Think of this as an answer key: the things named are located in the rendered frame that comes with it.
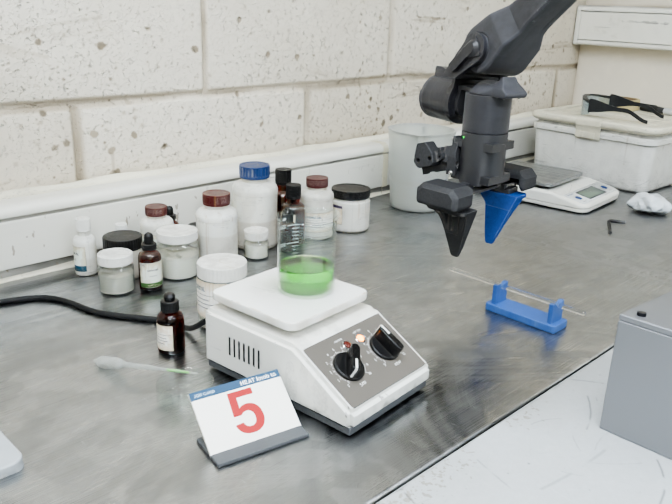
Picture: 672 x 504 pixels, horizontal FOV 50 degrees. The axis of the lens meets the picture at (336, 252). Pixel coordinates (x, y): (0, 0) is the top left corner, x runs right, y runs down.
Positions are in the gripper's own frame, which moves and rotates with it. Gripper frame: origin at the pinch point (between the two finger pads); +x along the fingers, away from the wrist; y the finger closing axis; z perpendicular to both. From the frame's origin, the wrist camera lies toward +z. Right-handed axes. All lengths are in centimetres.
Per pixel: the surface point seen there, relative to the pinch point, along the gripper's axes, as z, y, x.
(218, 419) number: -4.4, 44.3, 7.8
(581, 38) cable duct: 45, -111, -17
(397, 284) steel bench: 9.4, 3.3, 10.6
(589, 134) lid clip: 22, -75, 0
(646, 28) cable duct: 28, -111, -21
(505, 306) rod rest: -6.2, 0.5, 9.4
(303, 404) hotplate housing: -6.7, 36.2, 8.6
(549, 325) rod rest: -12.9, 1.3, 9.3
